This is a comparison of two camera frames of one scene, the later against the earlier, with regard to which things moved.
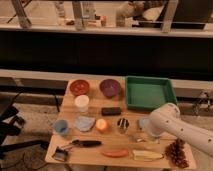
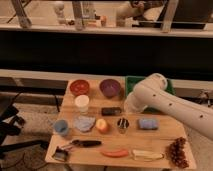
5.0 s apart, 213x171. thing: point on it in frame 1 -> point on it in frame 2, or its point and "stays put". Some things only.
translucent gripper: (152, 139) -> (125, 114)
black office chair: (11, 125) stays put
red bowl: (79, 87) stays put
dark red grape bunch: (175, 153) stays put
